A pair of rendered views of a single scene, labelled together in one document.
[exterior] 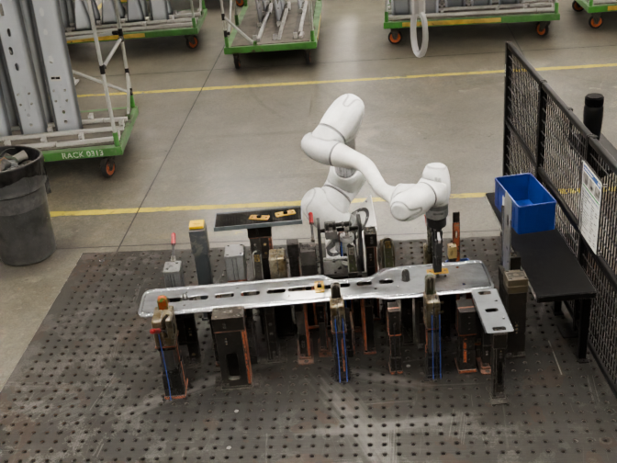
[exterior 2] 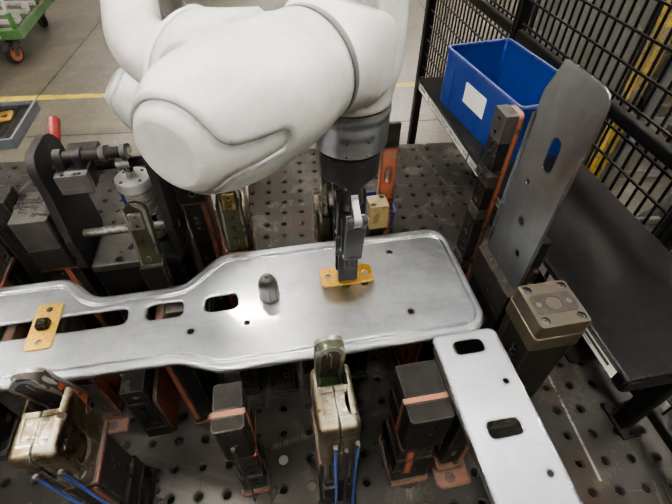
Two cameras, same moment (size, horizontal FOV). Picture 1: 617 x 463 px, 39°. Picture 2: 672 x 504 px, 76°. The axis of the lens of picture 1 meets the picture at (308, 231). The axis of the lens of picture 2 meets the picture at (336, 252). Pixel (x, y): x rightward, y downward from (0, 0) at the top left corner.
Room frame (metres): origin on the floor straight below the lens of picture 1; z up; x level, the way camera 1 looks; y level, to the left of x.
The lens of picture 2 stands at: (2.49, -0.39, 1.55)
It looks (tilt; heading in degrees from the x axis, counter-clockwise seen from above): 47 degrees down; 349
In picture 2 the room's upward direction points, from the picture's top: straight up
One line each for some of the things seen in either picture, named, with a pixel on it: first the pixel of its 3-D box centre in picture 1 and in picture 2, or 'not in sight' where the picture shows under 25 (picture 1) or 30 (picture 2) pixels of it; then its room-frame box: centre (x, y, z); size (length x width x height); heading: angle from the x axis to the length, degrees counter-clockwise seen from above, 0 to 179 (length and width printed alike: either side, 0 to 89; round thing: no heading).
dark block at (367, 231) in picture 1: (372, 274); (211, 248); (3.15, -0.25, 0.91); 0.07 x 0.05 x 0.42; 179
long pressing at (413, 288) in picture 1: (314, 289); (31, 334); (2.93, 0.00, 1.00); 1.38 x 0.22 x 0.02; 89
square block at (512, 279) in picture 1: (514, 314); (515, 364); (2.80, -0.76, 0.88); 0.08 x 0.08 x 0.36; 89
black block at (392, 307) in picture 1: (395, 338); (245, 446); (2.76, -0.29, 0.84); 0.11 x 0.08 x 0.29; 179
